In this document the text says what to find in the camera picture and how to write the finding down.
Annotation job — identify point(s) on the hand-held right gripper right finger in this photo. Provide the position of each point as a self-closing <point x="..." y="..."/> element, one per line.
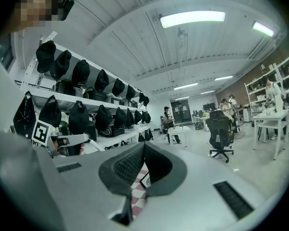
<point x="195" y="189"/>

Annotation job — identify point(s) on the white wooden shelving unit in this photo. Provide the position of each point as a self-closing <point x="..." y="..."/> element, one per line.
<point x="257" y="97"/>

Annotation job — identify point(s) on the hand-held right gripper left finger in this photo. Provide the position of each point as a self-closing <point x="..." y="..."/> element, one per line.
<point x="82" y="189"/>

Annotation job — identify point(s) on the white table with lower shelf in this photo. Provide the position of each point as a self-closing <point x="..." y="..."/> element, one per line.
<point x="269" y="115"/>

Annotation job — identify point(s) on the pink white checkered tablecloth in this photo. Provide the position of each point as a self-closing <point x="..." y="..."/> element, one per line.
<point x="137" y="201"/>

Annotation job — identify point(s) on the group of black backpacks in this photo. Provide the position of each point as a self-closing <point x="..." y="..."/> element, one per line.
<point x="69" y="89"/>

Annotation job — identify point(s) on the black head camera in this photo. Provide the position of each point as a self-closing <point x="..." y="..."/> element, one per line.
<point x="67" y="7"/>

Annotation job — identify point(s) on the black double door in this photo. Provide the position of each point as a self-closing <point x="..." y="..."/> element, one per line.
<point x="183" y="111"/>

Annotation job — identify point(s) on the long ceiling light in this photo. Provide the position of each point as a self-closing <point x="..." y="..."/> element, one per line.
<point x="186" y="86"/>
<point x="192" y="19"/>
<point x="224" y="78"/>
<point x="262" y="28"/>

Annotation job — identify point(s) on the white shelf rack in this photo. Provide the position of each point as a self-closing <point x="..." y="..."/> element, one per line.
<point x="86" y="102"/>

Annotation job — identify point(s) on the row of black caps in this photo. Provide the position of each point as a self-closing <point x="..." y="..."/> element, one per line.
<point x="79" y="119"/>

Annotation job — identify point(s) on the person's head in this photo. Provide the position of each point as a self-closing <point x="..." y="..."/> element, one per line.
<point x="33" y="8"/>

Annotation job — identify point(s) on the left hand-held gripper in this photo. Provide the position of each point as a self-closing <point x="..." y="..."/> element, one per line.
<point x="41" y="132"/>

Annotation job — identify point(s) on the black office chair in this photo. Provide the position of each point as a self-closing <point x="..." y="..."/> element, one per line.
<point x="219" y="129"/>

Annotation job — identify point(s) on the long white desk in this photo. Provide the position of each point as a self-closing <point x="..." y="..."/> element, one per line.
<point x="201" y="119"/>

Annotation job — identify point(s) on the black framed picture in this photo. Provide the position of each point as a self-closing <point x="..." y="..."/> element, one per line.
<point x="147" y="182"/>

